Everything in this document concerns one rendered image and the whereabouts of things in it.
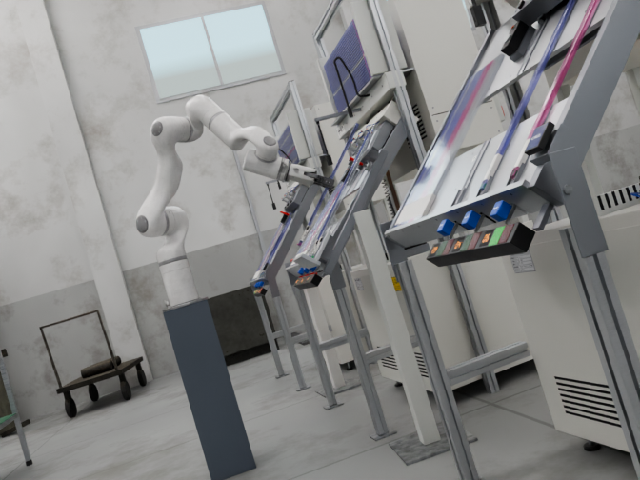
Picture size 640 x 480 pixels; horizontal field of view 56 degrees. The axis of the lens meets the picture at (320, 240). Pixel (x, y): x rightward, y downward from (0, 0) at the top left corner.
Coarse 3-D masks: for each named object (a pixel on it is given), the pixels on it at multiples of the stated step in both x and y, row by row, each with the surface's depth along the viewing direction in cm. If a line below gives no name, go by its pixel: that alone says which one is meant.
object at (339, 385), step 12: (300, 276) 336; (312, 288) 341; (312, 300) 340; (312, 312) 340; (324, 324) 341; (324, 336) 340; (336, 360) 340; (336, 372) 339; (336, 384) 338; (348, 384) 340; (360, 384) 332; (324, 396) 329
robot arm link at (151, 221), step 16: (160, 128) 230; (176, 128) 234; (160, 144) 233; (160, 160) 240; (176, 160) 239; (160, 176) 241; (176, 176) 243; (160, 192) 242; (144, 208) 243; (160, 208) 242; (144, 224) 241; (160, 224) 243
